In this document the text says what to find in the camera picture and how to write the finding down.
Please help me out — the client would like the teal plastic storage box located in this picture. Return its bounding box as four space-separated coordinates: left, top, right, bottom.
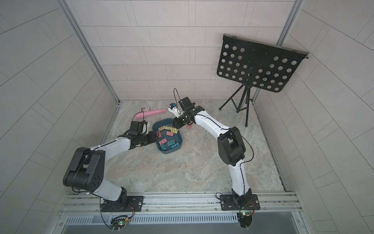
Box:
152 119 183 154

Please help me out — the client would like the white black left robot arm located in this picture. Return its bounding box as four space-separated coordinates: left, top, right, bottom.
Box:
62 130 157 204

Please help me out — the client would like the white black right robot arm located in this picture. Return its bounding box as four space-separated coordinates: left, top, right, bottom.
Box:
169 107 250 197

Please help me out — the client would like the pink plastic tube case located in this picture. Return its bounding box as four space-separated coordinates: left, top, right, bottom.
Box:
135 109 166 119

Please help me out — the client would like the colourful printed card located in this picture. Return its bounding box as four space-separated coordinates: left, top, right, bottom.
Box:
141 106 153 112

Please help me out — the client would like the black perforated music stand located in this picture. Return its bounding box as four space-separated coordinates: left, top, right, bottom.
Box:
217 34 308 112

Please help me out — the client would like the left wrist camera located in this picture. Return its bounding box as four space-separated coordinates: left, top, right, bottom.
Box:
128 121 148 136

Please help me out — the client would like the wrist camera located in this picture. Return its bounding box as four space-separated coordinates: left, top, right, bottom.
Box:
168 97 195 118
128 121 148 136

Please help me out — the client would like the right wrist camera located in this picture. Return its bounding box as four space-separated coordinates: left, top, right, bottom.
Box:
168 97 195 118

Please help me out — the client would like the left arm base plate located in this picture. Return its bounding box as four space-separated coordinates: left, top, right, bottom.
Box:
100 196 145 212

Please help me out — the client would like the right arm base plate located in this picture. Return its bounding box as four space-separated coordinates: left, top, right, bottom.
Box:
218 191 261 211

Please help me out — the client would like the aluminium rail frame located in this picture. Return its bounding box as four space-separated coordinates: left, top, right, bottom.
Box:
58 191 303 217

